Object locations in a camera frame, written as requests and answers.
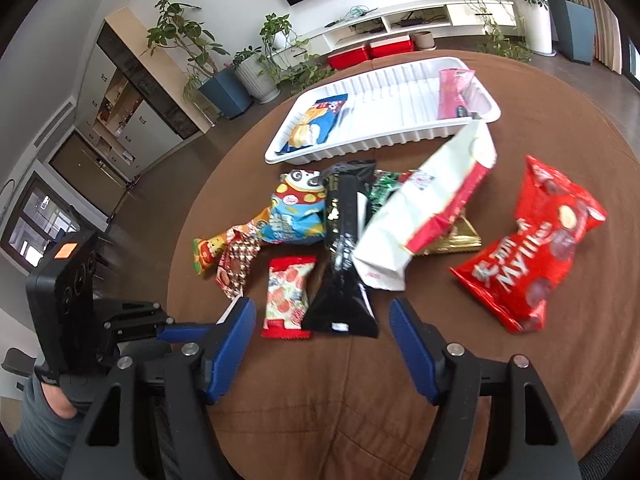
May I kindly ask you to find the window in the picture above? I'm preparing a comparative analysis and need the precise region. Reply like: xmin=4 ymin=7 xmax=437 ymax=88
xmin=0 ymin=172 xmax=83 ymax=276

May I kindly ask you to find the black snack packet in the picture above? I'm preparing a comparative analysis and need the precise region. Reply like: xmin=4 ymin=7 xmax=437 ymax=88
xmin=302 ymin=160 xmax=379 ymax=338

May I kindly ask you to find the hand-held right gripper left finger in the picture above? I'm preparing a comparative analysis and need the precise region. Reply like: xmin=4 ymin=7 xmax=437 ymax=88
xmin=62 ymin=297 xmax=257 ymax=480

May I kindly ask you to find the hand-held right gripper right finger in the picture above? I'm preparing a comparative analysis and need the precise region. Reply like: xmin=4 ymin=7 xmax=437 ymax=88
xmin=389 ymin=297 xmax=583 ymax=480

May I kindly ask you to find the red white checkered snack packet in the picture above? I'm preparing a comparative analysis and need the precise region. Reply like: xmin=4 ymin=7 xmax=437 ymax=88
xmin=215 ymin=227 xmax=263 ymax=301

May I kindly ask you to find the trailing green plant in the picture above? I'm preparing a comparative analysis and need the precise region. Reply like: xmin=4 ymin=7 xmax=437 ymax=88
xmin=452 ymin=0 xmax=533 ymax=63

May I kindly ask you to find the beige curtain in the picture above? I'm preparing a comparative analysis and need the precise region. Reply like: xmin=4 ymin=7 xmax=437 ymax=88
xmin=585 ymin=0 xmax=623 ymax=73

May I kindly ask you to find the wood and white cupboard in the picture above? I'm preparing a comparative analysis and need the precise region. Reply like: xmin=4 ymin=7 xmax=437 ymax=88
xmin=75 ymin=7 xmax=203 ymax=181

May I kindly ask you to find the orange yellow snack packet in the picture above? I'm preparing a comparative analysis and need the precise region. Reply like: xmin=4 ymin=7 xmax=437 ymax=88
xmin=192 ymin=207 xmax=273 ymax=276

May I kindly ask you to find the plant in white ribbed pot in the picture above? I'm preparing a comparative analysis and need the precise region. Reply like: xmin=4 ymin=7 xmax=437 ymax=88
xmin=232 ymin=12 xmax=311 ymax=103

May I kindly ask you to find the gold snack packet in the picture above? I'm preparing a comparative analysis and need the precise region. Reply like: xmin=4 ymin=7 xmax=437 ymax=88
xmin=422 ymin=205 xmax=482 ymax=257

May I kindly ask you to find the plant in dark grey pot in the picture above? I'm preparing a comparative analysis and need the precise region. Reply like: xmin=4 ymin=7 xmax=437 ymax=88
xmin=522 ymin=0 xmax=596 ymax=65

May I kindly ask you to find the blue bread snack packet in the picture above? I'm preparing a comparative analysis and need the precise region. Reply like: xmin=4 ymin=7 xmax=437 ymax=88
xmin=276 ymin=94 xmax=349 ymax=153

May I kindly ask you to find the green snack packet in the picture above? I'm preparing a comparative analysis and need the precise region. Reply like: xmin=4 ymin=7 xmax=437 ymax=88
xmin=367 ymin=170 xmax=416 ymax=223

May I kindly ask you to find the large red snack bag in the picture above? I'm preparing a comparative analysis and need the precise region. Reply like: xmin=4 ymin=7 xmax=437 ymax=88
xmin=449 ymin=155 xmax=608 ymax=335

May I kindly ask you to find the red storage box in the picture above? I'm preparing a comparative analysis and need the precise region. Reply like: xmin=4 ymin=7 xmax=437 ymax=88
xmin=327 ymin=45 xmax=372 ymax=71
xmin=369 ymin=35 xmax=416 ymax=59

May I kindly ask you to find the red strawberry print snack packet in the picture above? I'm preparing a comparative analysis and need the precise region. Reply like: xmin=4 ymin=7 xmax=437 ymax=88
xmin=261 ymin=255 xmax=317 ymax=340

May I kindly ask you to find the blue panda snack packet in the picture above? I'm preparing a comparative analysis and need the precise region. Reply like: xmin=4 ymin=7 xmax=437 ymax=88
xmin=257 ymin=169 xmax=331 ymax=246

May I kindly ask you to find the pink snack packet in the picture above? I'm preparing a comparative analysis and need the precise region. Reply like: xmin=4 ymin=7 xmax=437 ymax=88
xmin=437 ymin=67 xmax=477 ymax=121

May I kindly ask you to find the black office chair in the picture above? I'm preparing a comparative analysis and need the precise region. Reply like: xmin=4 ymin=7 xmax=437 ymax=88
xmin=580 ymin=412 xmax=636 ymax=480
xmin=2 ymin=349 xmax=38 ymax=376

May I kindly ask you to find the brown tablecloth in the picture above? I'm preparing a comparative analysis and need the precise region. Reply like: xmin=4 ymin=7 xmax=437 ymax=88
xmin=166 ymin=50 xmax=640 ymax=480

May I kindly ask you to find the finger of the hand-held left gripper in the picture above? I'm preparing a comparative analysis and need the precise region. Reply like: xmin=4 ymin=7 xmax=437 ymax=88
xmin=102 ymin=300 xmax=218 ymax=356

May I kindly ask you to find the plant in blue pot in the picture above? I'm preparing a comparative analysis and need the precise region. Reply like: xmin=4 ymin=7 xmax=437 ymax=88
xmin=145 ymin=0 xmax=254 ymax=121

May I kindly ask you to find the plant in tall white pot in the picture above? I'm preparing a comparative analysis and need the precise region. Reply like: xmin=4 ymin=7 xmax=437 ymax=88
xmin=492 ymin=0 xmax=558 ymax=56

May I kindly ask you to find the person's left forearm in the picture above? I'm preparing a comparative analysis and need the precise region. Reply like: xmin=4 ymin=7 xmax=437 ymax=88
xmin=10 ymin=370 xmax=87 ymax=480

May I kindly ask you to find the black wrist strap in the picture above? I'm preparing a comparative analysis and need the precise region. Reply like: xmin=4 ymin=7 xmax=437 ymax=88
xmin=32 ymin=366 xmax=62 ymax=387

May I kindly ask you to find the white plastic tray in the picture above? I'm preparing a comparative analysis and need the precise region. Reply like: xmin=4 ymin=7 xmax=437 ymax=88
xmin=264 ymin=56 xmax=502 ymax=166

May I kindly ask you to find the long white red snack packet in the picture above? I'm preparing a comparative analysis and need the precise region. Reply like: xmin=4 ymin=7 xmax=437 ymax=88
xmin=351 ymin=120 xmax=497 ymax=292

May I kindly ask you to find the white low media cabinet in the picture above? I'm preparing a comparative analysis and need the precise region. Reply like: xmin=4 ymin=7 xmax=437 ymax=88
xmin=300 ymin=0 xmax=516 ymax=56

